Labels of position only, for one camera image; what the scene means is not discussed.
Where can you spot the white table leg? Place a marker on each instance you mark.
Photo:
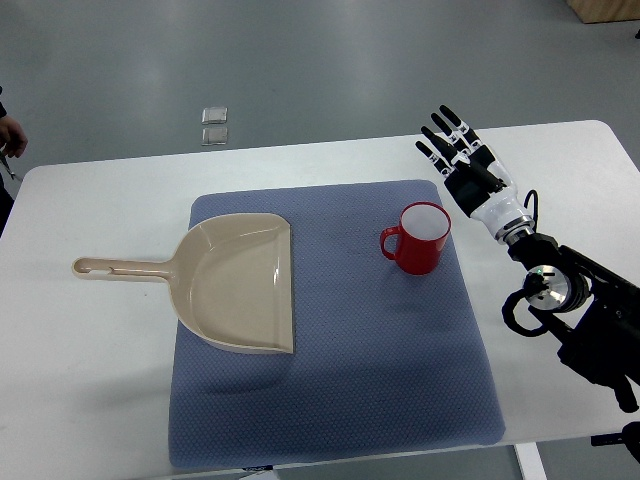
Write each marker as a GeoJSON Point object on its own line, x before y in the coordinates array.
{"type": "Point", "coordinates": [529, 461]}

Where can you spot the metal floor plate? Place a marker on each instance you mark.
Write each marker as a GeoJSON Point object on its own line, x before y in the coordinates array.
{"type": "Point", "coordinates": [214, 115]}
{"type": "Point", "coordinates": [214, 135]}

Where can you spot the upper metal floor plate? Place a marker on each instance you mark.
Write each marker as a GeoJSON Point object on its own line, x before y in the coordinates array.
{"type": "Point", "coordinates": [214, 115]}

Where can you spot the metal tool in hand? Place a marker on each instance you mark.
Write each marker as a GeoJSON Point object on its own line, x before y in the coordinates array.
{"type": "Point", "coordinates": [14, 176]}

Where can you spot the person's hand at edge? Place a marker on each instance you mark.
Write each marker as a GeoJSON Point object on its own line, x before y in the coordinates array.
{"type": "Point", "coordinates": [13, 138]}

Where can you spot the blue-grey mat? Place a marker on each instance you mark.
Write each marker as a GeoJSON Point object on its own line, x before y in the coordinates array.
{"type": "Point", "coordinates": [384, 361]}

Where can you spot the lower metal floor plate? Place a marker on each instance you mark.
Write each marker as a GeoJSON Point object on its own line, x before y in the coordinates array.
{"type": "Point", "coordinates": [214, 135]}

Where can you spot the wooden box corner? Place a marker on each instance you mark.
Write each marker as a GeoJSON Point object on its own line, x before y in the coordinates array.
{"type": "Point", "coordinates": [605, 11]}

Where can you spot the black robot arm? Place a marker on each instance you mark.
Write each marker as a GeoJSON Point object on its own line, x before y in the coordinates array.
{"type": "Point", "coordinates": [590, 310]}

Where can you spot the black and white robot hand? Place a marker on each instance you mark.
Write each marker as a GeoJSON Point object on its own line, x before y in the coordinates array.
{"type": "Point", "coordinates": [475, 178]}

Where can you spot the red cup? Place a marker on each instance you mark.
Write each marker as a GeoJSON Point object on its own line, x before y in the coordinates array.
{"type": "Point", "coordinates": [416, 243]}

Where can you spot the beige plastic dustpan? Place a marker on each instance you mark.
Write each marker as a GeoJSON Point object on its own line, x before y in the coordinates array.
{"type": "Point", "coordinates": [230, 281]}

